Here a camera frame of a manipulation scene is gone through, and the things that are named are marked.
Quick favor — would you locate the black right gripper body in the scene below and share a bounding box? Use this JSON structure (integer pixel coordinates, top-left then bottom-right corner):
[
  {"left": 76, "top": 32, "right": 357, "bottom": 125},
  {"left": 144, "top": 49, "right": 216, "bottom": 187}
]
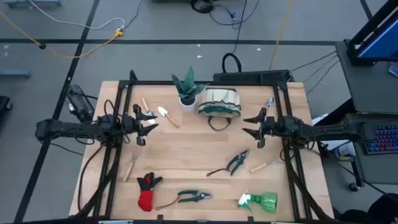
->
[{"left": 256, "top": 106, "right": 283, "bottom": 149}]

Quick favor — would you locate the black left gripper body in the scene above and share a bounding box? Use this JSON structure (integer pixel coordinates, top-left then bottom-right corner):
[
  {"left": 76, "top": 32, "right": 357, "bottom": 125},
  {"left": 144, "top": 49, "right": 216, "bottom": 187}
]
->
[{"left": 121, "top": 104, "right": 147, "bottom": 147}]

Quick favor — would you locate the narrow trowel wooden handle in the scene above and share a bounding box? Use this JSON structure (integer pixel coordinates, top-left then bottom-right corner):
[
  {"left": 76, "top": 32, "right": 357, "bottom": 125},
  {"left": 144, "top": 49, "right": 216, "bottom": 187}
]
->
[{"left": 157, "top": 106, "right": 181, "bottom": 129}]

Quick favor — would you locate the claw cultivator wooden handle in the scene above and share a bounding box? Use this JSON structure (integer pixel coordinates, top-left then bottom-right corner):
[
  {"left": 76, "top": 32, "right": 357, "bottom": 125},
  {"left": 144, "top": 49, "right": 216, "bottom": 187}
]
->
[{"left": 249, "top": 157, "right": 280, "bottom": 174}]

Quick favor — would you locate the beige green canvas gardening bag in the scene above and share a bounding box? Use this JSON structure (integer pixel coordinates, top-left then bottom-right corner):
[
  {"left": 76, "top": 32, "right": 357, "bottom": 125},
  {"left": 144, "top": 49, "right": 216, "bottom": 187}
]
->
[{"left": 198, "top": 86, "right": 242, "bottom": 131}]

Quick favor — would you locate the hand fork wooden handle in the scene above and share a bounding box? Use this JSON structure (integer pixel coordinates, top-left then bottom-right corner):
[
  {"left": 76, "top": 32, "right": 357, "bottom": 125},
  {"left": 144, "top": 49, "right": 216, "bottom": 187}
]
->
[{"left": 123, "top": 151, "right": 140, "bottom": 183}]

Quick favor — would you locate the red and black glove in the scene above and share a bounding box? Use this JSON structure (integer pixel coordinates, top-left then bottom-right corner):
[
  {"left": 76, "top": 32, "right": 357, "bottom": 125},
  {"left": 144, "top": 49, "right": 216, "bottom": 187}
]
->
[{"left": 136, "top": 171, "right": 164, "bottom": 213}]

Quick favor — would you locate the green spray bottle white nozzle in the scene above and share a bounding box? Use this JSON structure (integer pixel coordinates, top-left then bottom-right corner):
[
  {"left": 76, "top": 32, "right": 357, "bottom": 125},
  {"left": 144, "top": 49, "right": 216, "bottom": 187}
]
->
[{"left": 237, "top": 190, "right": 279, "bottom": 215}]

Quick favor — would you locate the black perforated equipment box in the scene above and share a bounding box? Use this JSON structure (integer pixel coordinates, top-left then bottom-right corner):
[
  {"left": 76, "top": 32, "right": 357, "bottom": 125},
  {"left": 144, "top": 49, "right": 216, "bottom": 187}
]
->
[{"left": 213, "top": 69, "right": 292, "bottom": 83}]

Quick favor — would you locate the green plant in white pot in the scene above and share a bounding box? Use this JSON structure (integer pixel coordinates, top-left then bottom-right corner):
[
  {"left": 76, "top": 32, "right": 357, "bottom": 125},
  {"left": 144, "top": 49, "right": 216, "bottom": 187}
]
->
[{"left": 171, "top": 65, "right": 208, "bottom": 113}]

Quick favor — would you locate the white paper sheet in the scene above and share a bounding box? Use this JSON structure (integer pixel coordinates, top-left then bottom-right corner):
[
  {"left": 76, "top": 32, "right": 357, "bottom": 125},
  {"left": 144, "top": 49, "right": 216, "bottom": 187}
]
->
[{"left": 310, "top": 113, "right": 327, "bottom": 126}]

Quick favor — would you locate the black power supply box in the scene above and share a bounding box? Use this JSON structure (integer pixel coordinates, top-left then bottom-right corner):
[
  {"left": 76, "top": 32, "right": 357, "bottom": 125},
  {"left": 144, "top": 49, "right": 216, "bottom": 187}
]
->
[{"left": 65, "top": 84, "right": 96, "bottom": 123}]

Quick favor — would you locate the white and blue canister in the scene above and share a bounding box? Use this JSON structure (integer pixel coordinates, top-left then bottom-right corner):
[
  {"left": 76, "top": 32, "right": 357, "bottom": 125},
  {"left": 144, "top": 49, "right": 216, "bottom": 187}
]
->
[{"left": 334, "top": 141, "right": 357, "bottom": 162}]

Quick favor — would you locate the grey monitor desk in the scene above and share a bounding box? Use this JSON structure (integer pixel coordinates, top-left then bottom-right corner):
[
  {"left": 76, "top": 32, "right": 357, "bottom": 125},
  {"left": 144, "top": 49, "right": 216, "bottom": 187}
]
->
[{"left": 335, "top": 40, "right": 398, "bottom": 114}]

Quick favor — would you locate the backlit colourful keyboard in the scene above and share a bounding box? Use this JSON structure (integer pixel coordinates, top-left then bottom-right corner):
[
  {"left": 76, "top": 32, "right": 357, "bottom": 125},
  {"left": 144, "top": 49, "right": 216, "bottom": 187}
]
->
[{"left": 363, "top": 123, "right": 398, "bottom": 156}]

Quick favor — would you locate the grey keyboard desk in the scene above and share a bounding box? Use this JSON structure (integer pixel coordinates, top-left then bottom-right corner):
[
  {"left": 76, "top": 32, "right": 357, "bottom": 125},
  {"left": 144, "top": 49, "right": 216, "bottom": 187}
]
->
[{"left": 343, "top": 112, "right": 398, "bottom": 185}]

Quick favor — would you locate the grey floor bar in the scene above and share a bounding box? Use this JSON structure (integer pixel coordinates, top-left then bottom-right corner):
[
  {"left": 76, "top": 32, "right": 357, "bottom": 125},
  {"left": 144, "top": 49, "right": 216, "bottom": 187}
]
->
[{"left": 0, "top": 69, "right": 32, "bottom": 78}]

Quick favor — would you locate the colourful book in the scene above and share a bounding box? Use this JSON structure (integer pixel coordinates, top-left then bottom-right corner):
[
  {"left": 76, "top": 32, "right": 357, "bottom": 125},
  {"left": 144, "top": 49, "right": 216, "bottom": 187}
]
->
[{"left": 387, "top": 61, "right": 398, "bottom": 78}]

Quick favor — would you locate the person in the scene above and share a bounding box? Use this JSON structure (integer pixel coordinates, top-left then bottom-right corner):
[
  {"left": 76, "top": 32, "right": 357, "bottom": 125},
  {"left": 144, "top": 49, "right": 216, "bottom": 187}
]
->
[{"left": 332, "top": 192, "right": 398, "bottom": 224}]

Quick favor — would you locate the black computer monitor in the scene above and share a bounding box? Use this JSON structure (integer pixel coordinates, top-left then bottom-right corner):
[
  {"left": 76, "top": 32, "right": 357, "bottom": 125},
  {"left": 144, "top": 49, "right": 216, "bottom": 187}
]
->
[{"left": 345, "top": 0, "right": 398, "bottom": 67}]

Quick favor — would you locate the black looped floor cable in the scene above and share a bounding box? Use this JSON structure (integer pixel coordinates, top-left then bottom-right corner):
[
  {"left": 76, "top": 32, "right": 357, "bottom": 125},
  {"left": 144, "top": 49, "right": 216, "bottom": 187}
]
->
[{"left": 221, "top": 0, "right": 249, "bottom": 74}]

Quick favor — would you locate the thin black cable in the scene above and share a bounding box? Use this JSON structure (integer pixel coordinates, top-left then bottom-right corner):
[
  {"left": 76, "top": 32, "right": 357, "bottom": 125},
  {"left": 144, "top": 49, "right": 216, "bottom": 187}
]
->
[
  {"left": 290, "top": 50, "right": 338, "bottom": 72},
  {"left": 302, "top": 55, "right": 339, "bottom": 84},
  {"left": 305, "top": 58, "right": 341, "bottom": 96},
  {"left": 208, "top": 0, "right": 261, "bottom": 29},
  {"left": 123, "top": 0, "right": 144, "bottom": 29}
]

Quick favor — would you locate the yellow extension cord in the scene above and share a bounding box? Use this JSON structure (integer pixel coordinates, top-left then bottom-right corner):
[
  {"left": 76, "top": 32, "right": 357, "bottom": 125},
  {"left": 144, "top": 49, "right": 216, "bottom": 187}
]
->
[
  {"left": 0, "top": 11, "right": 124, "bottom": 60},
  {"left": 269, "top": 0, "right": 294, "bottom": 71}
]

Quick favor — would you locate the coiled black cable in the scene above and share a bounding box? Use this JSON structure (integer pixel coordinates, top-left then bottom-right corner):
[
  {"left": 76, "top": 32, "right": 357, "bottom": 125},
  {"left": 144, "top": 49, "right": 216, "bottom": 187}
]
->
[{"left": 189, "top": 0, "right": 215, "bottom": 14}]

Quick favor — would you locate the white floor cable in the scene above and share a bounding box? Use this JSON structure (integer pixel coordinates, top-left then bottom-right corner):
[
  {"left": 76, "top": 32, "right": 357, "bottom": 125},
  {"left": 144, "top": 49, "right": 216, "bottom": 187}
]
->
[{"left": 29, "top": 0, "right": 126, "bottom": 30}]

